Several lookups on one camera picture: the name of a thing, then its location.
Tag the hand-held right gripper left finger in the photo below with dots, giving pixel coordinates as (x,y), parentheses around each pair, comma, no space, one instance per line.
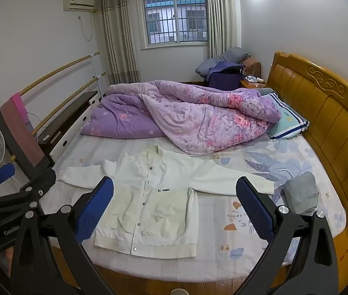
(98,209)

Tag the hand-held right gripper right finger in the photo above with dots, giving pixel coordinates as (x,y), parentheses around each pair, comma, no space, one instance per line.
(254,209)

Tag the white button-up jacket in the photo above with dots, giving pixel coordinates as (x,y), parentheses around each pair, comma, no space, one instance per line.
(152,209)

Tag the brown black towel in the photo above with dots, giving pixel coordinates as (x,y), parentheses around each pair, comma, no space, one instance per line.
(20,141)

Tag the grey folded garment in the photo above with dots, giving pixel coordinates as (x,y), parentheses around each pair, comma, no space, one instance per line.
(303,192)

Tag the floral bed sheet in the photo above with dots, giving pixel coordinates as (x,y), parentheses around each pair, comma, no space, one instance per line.
(297,153)

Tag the pink towel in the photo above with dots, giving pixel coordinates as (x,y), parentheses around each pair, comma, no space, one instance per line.
(19,106)

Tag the dark tv cabinet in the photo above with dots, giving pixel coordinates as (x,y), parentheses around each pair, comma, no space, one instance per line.
(66,116)

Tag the teal striped pillow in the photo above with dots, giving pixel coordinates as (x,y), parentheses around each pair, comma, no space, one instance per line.
(287,119)

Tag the purple floral quilt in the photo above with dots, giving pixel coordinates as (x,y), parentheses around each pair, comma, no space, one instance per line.
(192,119)

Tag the wooden bed headboard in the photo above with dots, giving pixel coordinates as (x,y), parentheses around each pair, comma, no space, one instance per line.
(330,123)

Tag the wooden nightstand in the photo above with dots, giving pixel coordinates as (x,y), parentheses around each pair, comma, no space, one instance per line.
(252,83)

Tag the purple cloth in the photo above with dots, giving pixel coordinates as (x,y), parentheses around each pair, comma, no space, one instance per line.
(223,75)

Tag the brown cloth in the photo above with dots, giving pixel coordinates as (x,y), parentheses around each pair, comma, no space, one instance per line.
(253,66)

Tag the grey pillow pile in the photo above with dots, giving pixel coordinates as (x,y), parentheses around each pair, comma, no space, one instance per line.
(223,57)

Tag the beige striped curtain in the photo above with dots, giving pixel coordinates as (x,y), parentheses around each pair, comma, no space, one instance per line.
(221,15)
(118,33)

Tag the white air conditioner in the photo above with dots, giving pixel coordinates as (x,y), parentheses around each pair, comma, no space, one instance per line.
(78,3)

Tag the barred window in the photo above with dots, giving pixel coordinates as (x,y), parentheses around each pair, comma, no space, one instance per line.
(175,17)

